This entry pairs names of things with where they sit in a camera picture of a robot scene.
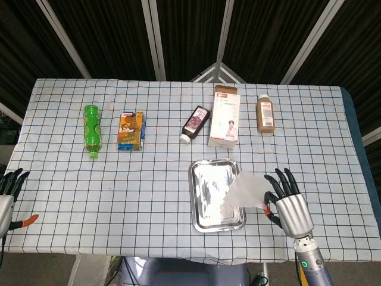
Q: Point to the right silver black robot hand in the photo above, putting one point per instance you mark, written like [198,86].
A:
[293,211]

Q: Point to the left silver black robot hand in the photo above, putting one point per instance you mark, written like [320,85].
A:
[6,208]

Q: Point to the translucent white plastic sheet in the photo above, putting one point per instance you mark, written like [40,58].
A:
[247,190]

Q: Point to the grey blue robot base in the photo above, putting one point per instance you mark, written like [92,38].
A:
[184,274]

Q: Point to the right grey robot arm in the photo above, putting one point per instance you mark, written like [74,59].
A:
[312,262]

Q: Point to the stainless steel tray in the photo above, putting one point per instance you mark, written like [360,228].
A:
[208,190]

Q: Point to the brown juice bottle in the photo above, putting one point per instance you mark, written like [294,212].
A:
[265,116]

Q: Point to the checkered white tablecloth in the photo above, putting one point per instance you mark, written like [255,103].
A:
[119,193]

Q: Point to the white lamp carton box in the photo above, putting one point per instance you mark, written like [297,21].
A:
[223,119]

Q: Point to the green plastic drink bottle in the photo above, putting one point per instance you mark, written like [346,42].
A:
[93,131]

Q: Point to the dark purple juice bottle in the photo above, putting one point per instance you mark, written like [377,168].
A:
[195,122]

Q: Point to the orange blue snack pack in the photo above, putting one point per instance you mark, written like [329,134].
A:
[131,131]

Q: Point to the dark pleated curtain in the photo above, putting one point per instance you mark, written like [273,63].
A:
[113,38]

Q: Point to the white triangular frame stand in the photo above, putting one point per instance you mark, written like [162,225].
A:
[218,73]

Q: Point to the white double frame post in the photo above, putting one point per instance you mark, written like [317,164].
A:
[154,38]

